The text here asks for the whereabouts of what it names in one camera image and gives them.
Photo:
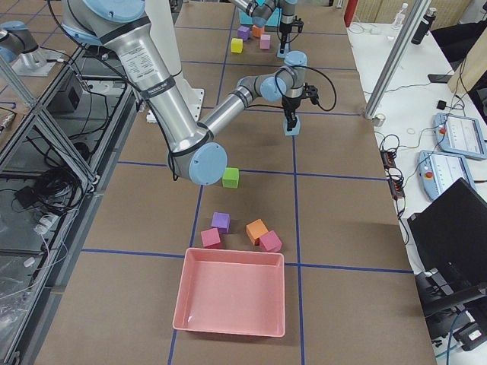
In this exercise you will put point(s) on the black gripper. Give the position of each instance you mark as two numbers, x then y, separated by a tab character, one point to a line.
284	29
291	104

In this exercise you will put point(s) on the light blue block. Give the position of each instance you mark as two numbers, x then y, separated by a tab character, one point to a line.
293	131
282	55

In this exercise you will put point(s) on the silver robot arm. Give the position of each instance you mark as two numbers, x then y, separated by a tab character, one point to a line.
141	34
288	9

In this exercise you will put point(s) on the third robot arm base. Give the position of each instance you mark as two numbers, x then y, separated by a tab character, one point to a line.
18	47

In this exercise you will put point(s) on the lilac foam block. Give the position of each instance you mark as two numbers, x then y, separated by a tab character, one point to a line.
265	41

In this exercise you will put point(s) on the cyan plastic bin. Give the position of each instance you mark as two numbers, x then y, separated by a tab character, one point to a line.
272	24

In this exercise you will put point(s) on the orange foam block left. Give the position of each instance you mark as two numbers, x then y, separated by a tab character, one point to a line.
257	32

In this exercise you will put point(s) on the orange foam block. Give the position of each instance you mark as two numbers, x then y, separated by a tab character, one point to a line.
255	230
257	32

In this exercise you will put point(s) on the purple foam block left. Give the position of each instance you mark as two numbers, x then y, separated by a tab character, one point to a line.
243	33

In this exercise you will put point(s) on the purple foam block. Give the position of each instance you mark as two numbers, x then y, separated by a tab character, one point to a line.
243	33
221	221

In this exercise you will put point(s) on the yellow foam block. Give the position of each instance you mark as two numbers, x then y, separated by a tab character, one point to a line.
237	45

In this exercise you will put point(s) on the green foam block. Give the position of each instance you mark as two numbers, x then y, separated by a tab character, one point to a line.
231	178

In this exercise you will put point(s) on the clear sanitizer bottle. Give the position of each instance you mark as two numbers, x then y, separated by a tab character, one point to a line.
399	17

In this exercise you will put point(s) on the orange foam block right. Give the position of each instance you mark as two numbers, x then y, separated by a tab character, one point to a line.
255	230

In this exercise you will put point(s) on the black power strip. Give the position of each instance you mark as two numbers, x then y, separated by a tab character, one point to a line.
394	175

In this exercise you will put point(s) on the purple foam block right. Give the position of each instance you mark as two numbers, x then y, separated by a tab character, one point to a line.
221	221

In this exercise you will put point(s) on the magenta foam block front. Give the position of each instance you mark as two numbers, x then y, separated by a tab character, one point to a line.
270	242

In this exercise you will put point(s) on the magenta foam block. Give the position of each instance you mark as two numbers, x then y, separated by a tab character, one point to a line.
211	239
270	242

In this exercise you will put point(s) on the black water bottle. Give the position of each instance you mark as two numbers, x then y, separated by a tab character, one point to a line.
424	26

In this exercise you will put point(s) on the magenta foam block rear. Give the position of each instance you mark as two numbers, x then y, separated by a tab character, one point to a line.
211	239

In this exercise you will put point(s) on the small black adapter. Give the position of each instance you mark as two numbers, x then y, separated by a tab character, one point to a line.
441	105

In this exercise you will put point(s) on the black phone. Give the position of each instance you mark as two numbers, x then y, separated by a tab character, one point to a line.
438	79

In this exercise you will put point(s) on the near teach pendant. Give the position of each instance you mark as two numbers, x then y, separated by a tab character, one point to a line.
438	171

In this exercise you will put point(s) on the teach pendant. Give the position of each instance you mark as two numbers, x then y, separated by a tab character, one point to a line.
459	135
438	171

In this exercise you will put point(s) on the far teach pendant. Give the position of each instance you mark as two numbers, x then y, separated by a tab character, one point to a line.
459	135

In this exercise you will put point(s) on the pink plastic tray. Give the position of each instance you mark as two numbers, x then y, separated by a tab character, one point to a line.
231	292

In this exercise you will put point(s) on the black laptop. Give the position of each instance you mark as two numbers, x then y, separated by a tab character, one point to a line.
452	229

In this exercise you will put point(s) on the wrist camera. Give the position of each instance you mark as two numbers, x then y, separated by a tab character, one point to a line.
311	93
298	24

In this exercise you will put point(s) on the aluminium frame post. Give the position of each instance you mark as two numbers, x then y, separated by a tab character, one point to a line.
397	52

